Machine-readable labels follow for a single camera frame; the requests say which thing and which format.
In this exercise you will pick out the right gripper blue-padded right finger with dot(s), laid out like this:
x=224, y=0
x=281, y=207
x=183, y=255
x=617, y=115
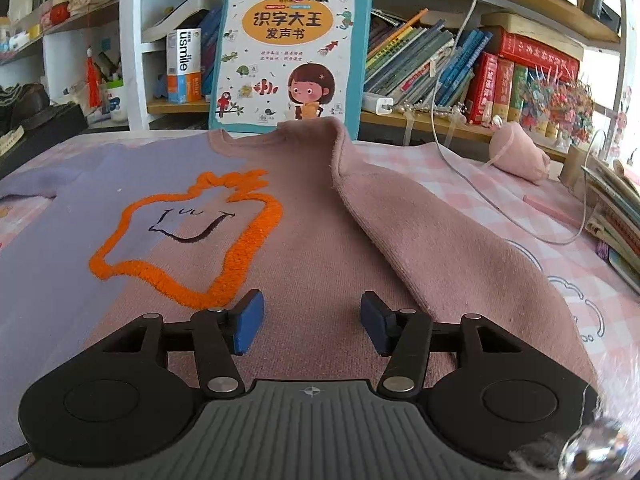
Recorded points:
x=404, y=336

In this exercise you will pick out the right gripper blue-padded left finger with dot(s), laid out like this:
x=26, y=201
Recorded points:
x=219, y=334

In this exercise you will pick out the pink and purple sweater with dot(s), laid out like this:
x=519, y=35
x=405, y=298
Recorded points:
x=189, y=224

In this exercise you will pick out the pink checkered tablecloth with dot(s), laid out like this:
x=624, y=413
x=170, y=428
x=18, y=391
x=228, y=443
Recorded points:
x=605, y=307

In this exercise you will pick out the pink plush pouch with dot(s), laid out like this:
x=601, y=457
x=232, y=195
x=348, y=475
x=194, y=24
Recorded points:
x=513, y=151

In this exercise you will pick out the white power adapter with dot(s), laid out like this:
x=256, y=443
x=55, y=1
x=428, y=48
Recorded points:
x=375, y=104

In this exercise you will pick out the stack of children's books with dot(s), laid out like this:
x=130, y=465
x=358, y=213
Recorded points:
x=614, y=221

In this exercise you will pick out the red thick books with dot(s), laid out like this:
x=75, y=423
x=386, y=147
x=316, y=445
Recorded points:
x=504, y=65

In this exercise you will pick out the white pen holder cup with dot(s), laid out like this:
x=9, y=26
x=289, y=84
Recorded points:
x=117, y=100

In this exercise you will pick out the black box under shoe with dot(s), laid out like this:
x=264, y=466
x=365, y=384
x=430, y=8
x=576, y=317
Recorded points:
x=69, y=121

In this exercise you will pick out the row of leaning books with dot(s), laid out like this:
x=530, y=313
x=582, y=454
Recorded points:
x=423, y=60

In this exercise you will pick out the colourful paper star jar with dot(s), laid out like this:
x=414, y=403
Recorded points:
x=548, y=100

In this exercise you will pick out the red tassel ornament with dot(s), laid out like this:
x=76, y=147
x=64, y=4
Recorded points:
x=94, y=97

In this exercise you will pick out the usmile white orange box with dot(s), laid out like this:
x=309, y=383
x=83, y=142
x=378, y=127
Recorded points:
x=184, y=77

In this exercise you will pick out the teal children's sound book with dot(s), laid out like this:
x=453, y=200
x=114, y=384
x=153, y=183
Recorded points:
x=280, y=60

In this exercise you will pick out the brown leather shoe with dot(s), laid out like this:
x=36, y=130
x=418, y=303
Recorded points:
x=21, y=102

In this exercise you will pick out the blue books beside box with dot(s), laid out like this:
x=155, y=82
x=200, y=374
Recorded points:
x=209, y=38

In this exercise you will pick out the wooden white bookshelf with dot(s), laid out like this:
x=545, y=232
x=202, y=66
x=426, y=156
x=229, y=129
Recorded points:
x=143, y=56

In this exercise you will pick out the red round ball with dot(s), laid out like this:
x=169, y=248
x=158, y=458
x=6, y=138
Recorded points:
x=59, y=13

